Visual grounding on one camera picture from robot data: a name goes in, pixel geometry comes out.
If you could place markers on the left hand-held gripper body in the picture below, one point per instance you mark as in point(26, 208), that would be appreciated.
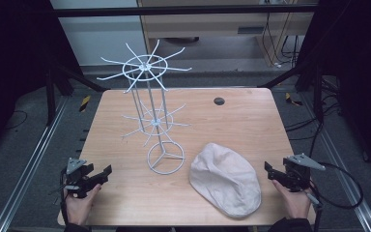
point(76, 180)

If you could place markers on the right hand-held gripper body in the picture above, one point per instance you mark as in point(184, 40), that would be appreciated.
point(298, 175)

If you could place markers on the person's right hand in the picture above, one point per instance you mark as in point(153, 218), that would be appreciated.
point(298, 203)

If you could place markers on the person's left hand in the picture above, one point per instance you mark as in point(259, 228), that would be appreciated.
point(79, 208)

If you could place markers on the beige flat cap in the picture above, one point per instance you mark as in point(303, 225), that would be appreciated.
point(225, 177)

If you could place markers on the yellow black striped tape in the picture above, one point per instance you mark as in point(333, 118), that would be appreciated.
point(84, 103)
point(291, 99)

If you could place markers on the black metal stand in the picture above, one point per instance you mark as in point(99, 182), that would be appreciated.
point(50, 93)
point(317, 93)

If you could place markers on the black curtain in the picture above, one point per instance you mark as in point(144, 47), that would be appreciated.
point(357, 64)
point(13, 48)

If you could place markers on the white cabinet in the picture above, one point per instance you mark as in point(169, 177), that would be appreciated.
point(103, 38)

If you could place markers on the light wooden desk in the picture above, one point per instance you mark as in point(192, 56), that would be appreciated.
point(206, 25)

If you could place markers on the black horizontal bar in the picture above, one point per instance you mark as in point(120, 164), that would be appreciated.
point(174, 10)

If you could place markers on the aluminium floor rail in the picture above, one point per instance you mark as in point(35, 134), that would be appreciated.
point(29, 167)
point(344, 183)

